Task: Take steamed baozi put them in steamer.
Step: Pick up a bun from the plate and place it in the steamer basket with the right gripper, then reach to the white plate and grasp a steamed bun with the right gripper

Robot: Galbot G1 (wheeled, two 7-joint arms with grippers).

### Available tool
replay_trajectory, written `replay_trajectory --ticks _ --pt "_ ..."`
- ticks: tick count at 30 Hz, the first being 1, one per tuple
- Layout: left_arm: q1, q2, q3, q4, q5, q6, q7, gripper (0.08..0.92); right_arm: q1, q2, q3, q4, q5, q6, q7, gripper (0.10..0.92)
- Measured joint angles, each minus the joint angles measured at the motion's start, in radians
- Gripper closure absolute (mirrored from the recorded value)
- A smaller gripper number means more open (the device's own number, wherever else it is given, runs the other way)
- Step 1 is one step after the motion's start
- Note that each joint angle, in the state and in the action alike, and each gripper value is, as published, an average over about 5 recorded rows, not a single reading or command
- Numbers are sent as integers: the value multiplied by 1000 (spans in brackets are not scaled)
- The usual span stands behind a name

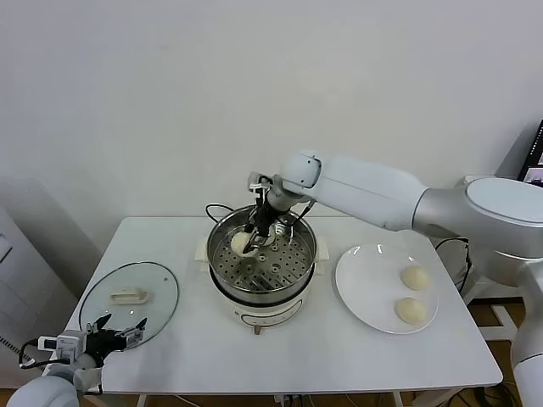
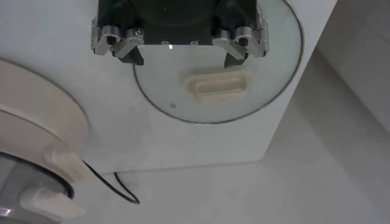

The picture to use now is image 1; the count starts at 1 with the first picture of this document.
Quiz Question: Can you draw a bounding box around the perforated steel steamer basket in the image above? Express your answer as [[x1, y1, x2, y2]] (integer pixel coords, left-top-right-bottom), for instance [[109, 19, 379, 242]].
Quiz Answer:
[[206, 203, 318, 298]]

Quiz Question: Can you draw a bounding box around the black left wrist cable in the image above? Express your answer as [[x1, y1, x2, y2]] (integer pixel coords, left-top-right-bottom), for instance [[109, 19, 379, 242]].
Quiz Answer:
[[17, 338, 43, 370]]

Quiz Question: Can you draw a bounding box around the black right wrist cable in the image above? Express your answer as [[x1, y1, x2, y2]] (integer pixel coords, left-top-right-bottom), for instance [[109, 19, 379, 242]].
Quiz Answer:
[[292, 201, 316, 226]]

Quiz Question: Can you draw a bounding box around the white round plate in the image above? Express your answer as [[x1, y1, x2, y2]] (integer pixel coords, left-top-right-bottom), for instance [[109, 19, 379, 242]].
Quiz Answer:
[[334, 243, 439, 336]]

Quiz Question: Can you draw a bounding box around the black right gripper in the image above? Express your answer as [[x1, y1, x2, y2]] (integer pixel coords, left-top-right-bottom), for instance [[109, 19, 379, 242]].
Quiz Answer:
[[242, 201, 277, 256]]

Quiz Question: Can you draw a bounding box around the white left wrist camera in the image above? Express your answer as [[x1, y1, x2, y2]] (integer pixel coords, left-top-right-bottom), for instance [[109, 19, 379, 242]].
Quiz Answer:
[[37, 332, 86, 362]]

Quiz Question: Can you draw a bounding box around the glass lid with cream handle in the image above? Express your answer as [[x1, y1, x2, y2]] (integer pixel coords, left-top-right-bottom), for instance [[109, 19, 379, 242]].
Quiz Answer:
[[79, 261, 181, 352]]

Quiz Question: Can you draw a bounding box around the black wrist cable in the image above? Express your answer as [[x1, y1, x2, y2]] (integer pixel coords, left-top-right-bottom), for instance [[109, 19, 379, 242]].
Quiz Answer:
[[292, 201, 316, 226], [17, 338, 43, 370]]

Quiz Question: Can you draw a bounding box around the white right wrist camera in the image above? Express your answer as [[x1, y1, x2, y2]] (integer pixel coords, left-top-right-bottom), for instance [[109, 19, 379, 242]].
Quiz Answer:
[[245, 170, 277, 200]]

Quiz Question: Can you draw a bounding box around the black laptop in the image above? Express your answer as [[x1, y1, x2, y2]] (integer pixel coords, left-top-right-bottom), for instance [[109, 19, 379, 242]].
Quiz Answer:
[[518, 119, 543, 183]]

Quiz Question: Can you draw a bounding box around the black cooker power cable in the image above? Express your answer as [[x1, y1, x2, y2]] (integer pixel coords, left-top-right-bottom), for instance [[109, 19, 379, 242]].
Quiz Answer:
[[204, 203, 234, 224]]

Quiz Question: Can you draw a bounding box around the cream electric cooker base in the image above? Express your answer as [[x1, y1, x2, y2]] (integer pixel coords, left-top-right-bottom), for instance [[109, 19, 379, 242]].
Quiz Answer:
[[193, 235, 331, 339]]

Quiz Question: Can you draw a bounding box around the black power adapter with cable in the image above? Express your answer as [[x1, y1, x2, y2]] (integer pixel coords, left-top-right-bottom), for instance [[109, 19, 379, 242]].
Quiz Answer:
[[434, 237, 473, 293]]

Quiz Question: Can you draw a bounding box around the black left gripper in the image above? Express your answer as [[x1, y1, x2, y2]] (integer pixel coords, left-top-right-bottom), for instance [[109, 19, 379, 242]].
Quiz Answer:
[[83, 315, 148, 368]]

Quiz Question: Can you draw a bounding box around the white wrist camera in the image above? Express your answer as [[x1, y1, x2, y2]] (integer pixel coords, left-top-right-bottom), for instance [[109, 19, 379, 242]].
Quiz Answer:
[[37, 332, 86, 362], [245, 170, 277, 200]]

